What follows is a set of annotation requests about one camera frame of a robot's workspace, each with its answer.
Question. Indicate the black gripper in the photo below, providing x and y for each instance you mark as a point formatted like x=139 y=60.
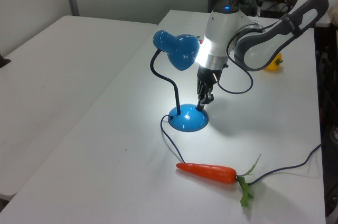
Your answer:
x=208 y=76

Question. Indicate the blue gooseneck desk lamp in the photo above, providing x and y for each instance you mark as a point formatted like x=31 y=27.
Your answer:
x=185 y=52

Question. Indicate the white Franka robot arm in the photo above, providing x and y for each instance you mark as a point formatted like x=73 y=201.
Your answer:
x=264 y=44

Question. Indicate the orange toy carrot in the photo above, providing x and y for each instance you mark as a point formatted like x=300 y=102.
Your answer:
x=208 y=171

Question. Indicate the yellow toy bell pepper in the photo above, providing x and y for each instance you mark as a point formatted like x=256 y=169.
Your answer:
x=274 y=65

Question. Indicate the white side table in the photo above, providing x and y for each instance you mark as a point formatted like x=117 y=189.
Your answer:
x=52 y=81

